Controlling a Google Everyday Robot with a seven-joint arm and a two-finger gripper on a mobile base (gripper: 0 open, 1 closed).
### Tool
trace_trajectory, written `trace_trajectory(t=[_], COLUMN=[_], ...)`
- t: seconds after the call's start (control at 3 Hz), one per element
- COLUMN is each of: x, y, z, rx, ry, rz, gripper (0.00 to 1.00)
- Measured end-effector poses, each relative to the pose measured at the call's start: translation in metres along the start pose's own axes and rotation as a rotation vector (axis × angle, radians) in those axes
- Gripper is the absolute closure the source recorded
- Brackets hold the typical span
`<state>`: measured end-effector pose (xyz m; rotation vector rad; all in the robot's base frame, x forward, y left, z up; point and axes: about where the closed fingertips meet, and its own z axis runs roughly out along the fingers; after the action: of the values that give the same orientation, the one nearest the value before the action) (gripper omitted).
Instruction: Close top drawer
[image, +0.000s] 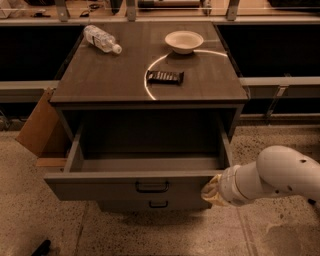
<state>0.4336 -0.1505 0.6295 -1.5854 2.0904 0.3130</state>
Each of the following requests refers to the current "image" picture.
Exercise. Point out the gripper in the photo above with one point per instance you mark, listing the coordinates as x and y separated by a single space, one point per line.
228 184

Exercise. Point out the grey top drawer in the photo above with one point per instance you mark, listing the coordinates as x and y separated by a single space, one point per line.
112 150

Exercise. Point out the grey drawer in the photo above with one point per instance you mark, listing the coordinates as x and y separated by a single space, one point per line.
143 205
112 150

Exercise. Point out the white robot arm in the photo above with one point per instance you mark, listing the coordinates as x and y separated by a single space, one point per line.
278 171

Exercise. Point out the grey lower drawer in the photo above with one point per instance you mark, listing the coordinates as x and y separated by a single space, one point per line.
143 205

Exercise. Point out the grey drawer cabinet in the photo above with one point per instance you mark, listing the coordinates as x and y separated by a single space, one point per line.
95 81

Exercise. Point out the black chair caster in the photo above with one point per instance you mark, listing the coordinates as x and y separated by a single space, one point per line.
312 202

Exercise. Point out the dark snack bar wrapper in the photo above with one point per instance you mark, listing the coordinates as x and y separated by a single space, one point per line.
165 77

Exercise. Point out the white bowl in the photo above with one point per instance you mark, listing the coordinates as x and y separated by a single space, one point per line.
184 42

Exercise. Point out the brown cardboard box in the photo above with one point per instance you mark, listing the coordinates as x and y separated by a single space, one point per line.
44 135

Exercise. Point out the black object on floor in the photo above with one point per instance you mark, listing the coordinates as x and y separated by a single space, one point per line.
43 249

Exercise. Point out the clear plastic water bottle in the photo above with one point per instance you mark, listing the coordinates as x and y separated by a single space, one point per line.
101 39

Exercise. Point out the black lower drawer handle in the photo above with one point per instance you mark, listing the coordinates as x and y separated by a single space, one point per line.
158 205

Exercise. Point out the black drawer handle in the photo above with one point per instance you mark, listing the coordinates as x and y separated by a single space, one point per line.
158 205
151 188

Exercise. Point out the black top drawer handle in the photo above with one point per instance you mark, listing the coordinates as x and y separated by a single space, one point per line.
151 188

